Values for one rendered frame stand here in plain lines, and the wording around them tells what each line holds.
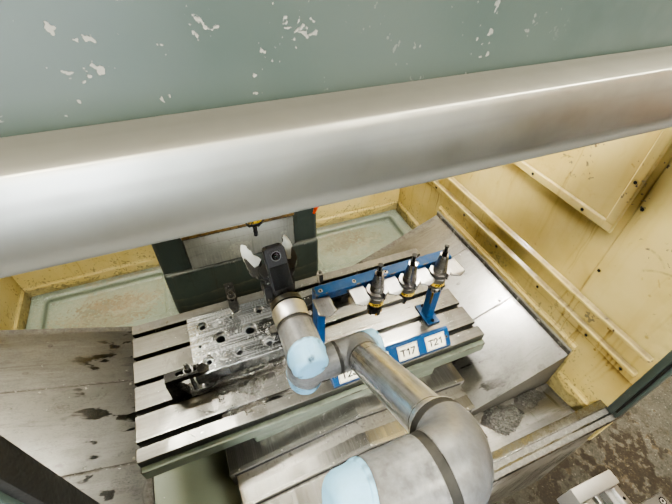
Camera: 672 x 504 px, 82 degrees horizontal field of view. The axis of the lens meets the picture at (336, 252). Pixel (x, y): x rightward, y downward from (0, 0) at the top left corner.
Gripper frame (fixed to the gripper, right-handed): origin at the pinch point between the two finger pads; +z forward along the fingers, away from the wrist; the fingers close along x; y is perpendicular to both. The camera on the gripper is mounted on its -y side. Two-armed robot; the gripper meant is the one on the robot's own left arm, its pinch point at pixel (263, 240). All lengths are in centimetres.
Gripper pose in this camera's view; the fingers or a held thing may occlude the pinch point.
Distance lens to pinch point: 96.2
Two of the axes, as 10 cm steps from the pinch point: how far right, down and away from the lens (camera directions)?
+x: 9.3, -2.5, 2.9
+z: -3.8, -6.7, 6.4
